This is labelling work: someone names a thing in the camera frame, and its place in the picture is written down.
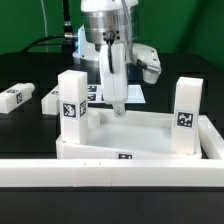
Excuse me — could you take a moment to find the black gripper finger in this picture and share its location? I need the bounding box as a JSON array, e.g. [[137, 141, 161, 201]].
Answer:
[[112, 103, 125, 118]]

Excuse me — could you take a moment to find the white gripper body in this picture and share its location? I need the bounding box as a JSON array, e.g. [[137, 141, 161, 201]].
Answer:
[[99, 43, 128, 104]]

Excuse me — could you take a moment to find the white desk top tray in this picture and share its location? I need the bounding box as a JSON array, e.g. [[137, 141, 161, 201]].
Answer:
[[56, 108, 202, 160]]

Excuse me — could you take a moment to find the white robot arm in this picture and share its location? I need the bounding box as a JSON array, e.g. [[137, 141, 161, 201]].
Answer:
[[79, 0, 138, 117]]

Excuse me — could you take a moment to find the fiducial marker sheet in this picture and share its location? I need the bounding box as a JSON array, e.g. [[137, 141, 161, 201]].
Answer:
[[86, 84, 146, 104]]

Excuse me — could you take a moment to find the white L-shaped fence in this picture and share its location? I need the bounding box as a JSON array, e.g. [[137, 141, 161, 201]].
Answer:
[[0, 114, 224, 188]]

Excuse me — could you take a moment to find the black cable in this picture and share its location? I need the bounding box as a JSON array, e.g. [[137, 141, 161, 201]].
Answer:
[[21, 0, 80, 53]]

